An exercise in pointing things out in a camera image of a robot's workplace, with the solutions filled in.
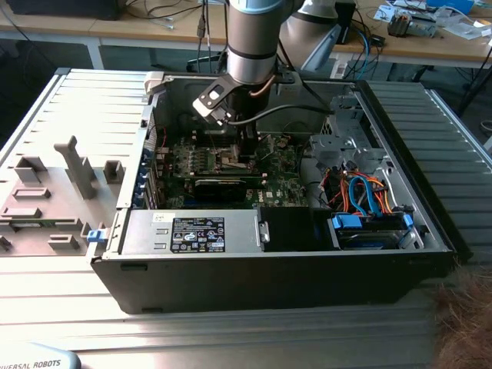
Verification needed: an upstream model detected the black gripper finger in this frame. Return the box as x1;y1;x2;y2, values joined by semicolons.
238;122;259;163

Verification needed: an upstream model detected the small CPU plate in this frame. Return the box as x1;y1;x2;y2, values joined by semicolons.
218;150;242;167

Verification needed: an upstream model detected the CPU socket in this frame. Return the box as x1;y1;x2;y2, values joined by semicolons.
213;147;258;172

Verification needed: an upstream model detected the green motherboard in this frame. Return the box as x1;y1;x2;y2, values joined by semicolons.
155;132;311;211

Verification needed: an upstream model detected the black graphics card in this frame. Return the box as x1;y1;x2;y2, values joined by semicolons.
190;175;267;204

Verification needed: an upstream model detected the silver metal drive cage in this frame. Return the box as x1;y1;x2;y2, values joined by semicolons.
307;94;389;174

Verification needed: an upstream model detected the pale grey slanted panel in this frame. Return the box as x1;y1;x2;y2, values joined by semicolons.
301;25;342;74

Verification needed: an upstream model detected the black upright box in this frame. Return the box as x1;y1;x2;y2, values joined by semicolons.
336;0;357;44

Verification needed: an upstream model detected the silver power supply unit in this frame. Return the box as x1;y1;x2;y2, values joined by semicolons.
118;209;266;257

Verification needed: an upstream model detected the wooden desk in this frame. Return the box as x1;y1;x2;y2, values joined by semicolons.
330;0;492;70
0;0;236;70

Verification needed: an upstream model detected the black open PC case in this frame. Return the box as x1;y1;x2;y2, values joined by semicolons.
90;71;473;315

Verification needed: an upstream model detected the hard disk in blue carrier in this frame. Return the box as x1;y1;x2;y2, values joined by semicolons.
326;213;416;251

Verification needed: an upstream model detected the copper finned heat sink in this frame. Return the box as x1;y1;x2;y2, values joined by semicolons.
387;11;414;38

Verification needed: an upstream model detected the grey metal device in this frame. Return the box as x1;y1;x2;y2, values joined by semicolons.
413;18;439;38

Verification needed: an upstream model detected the grey parts rack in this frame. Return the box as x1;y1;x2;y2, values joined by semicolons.
0;135;126;258

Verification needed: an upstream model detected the black box on desk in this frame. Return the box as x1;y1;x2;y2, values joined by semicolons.
7;0;124;21

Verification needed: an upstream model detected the blue box on desk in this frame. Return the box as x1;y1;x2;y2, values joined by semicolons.
426;0;474;15

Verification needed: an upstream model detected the brown-haired person's head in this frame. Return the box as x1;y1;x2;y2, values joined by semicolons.
434;264;492;369

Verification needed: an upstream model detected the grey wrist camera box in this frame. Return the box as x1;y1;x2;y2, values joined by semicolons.
274;71;303;97

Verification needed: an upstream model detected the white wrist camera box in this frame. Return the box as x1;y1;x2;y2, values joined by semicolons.
191;75;238;127

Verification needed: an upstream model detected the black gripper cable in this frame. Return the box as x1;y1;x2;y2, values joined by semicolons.
226;104;336;127

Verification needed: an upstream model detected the grey wire bundle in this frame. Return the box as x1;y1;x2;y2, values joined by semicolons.
298;141;331;211

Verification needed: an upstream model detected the blue flat wire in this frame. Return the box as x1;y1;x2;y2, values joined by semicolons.
347;171;380;218

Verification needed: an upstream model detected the orange wire bundle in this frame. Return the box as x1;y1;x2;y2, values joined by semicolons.
322;168;393;214

